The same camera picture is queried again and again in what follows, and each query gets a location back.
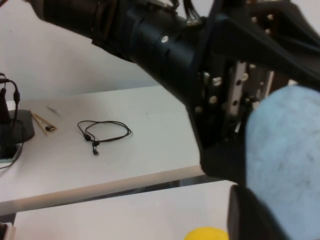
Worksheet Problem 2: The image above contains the round black stand base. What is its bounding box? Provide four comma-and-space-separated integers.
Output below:
7, 109, 36, 146

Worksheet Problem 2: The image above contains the blue marbled plastic cup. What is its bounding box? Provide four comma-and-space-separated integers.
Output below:
244, 84, 320, 240

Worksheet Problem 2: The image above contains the yellow plastic cup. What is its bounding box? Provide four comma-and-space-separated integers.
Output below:
184, 226, 230, 240

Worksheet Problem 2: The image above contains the thin wooden stick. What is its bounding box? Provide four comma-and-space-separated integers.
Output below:
33, 113, 57, 131
29, 109, 49, 137

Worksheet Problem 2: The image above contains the flat device with pale case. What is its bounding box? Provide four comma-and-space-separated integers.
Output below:
0, 143, 21, 169

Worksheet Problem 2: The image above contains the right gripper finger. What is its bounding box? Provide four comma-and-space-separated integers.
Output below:
226, 185, 291, 240

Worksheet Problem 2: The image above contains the black cable with ferrite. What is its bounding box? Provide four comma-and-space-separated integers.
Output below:
0, 72, 25, 172

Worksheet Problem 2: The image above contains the coiled thin black cable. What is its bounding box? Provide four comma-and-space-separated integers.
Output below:
77, 120, 133, 158

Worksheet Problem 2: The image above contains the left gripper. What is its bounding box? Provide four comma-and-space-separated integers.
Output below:
184, 14, 276, 186

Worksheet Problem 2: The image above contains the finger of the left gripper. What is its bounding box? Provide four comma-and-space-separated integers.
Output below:
207, 11, 320, 89

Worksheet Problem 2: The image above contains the white side table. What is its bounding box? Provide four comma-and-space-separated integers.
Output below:
0, 84, 203, 216

